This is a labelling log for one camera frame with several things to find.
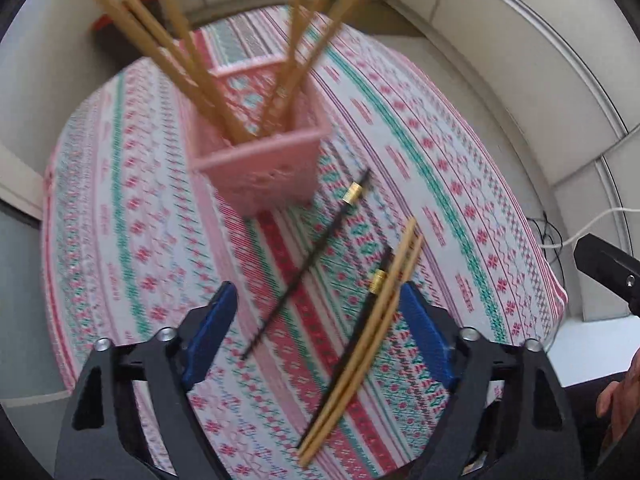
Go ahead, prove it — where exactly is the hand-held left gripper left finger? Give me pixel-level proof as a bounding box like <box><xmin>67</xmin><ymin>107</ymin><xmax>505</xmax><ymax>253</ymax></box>
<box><xmin>54</xmin><ymin>281</ymin><xmax>239</xmax><ymax>480</ymax></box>

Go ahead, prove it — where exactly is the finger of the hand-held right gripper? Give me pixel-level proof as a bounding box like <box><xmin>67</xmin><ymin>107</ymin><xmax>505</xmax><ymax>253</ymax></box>
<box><xmin>573</xmin><ymin>233</ymin><xmax>640</xmax><ymax>317</ymax></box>

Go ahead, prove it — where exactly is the thin black cable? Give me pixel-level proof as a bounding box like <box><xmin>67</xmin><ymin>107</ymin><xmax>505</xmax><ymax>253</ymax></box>
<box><xmin>529</xmin><ymin>211</ymin><xmax>565</xmax><ymax>250</ymax></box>

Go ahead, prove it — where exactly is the bunch of wooden chopsticks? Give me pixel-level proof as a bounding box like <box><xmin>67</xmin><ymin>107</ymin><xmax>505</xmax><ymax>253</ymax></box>
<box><xmin>65</xmin><ymin>0</ymin><xmax>401</xmax><ymax>144</ymax></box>

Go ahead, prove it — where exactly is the black chopstick gold band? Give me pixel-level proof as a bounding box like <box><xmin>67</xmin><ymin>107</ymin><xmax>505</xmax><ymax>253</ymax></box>
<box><xmin>299</xmin><ymin>246</ymin><xmax>396</xmax><ymax>451</ymax></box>
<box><xmin>241</xmin><ymin>167</ymin><xmax>372</xmax><ymax>361</ymax></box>

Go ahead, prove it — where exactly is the white power cable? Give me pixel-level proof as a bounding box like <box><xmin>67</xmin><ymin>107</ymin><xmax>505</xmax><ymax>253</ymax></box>
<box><xmin>542</xmin><ymin>206</ymin><xmax>640</xmax><ymax>249</ymax></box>

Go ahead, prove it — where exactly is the patterned red green tablecloth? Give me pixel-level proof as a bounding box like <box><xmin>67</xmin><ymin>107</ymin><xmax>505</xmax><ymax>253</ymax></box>
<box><xmin>40</xmin><ymin>5</ymin><xmax>569</xmax><ymax>480</ymax></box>

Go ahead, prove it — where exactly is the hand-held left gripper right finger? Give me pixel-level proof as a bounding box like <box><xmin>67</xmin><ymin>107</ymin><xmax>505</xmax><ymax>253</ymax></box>
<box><xmin>397</xmin><ymin>281</ymin><xmax>586</xmax><ymax>480</ymax></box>

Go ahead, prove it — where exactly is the tan bamboo chopstick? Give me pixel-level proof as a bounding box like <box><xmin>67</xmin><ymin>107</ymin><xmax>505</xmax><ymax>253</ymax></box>
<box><xmin>302</xmin><ymin>234</ymin><xmax>425</xmax><ymax>467</ymax></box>
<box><xmin>297</xmin><ymin>217</ymin><xmax>417</xmax><ymax>457</ymax></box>

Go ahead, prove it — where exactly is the pink lattice chopstick holder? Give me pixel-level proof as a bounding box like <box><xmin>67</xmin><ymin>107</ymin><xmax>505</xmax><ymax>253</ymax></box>
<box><xmin>187</xmin><ymin>57</ymin><xmax>334</xmax><ymax>219</ymax></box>

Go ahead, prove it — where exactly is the red trash bin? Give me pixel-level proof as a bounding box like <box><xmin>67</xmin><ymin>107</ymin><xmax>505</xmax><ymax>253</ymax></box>
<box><xmin>92</xmin><ymin>0</ymin><xmax>161</xmax><ymax>31</ymax></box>

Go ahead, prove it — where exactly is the person's right hand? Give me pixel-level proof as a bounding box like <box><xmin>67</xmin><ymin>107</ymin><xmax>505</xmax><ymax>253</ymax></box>
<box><xmin>596</xmin><ymin>347</ymin><xmax>640</xmax><ymax>443</ymax></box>

